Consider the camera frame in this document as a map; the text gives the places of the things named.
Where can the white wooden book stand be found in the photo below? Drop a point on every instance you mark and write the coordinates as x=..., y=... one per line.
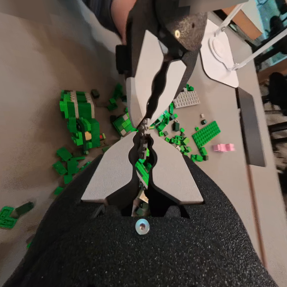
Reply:
x=222, y=74

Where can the green studded plate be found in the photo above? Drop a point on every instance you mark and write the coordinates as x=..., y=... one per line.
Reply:
x=206, y=134

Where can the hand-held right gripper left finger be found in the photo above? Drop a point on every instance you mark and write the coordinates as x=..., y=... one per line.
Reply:
x=112, y=177

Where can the green checkered brick panel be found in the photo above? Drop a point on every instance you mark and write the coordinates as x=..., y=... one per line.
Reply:
x=123, y=124

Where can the dark grey narrow studded brick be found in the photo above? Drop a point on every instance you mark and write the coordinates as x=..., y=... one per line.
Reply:
x=144, y=134

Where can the green blocky brick figure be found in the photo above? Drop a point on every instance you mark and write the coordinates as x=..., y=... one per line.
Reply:
x=83, y=105

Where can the pile of small green bricks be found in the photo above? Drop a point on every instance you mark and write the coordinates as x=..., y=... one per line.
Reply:
x=160, y=127

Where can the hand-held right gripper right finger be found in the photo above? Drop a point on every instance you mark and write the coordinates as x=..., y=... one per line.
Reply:
x=174, y=179

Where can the large grey studded plate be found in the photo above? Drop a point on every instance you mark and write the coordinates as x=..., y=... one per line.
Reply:
x=186, y=99

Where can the pink brick pig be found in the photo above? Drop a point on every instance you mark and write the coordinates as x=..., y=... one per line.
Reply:
x=223, y=148

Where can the black desk insert panel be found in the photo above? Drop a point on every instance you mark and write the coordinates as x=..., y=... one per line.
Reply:
x=251, y=130

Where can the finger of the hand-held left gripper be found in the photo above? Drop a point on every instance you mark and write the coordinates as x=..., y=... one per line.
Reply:
x=139, y=89
x=172, y=85

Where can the person's left forearm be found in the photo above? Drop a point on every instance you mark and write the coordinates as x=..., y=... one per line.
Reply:
x=121, y=18

